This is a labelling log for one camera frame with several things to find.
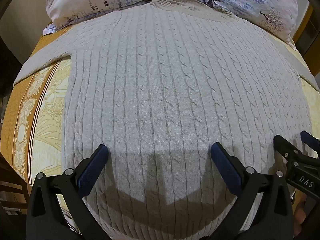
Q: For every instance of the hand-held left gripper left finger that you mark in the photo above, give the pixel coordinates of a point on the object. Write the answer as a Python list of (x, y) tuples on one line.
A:
[(92, 171)]

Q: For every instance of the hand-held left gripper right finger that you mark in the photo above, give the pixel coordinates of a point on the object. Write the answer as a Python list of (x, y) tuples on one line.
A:
[(227, 171)]

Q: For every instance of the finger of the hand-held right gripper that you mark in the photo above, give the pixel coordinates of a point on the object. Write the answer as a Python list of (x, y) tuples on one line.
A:
[(311, 141), (285, 146)]

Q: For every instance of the person's right hand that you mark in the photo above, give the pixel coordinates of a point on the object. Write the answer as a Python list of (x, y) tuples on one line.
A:
[(300, 218)]

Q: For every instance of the yellow patterned bed sheet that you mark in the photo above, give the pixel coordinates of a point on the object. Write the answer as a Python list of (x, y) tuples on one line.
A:
[(45, 130)]

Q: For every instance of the wooden chair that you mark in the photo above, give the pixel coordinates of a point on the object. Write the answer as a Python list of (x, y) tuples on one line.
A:
[(12, 190)]

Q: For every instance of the wooden furniture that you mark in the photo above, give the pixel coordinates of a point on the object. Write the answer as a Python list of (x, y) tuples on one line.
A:
[(306, 27)]

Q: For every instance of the white pillow tree print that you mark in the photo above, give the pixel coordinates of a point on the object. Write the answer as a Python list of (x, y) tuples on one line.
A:
[(250, 0)]

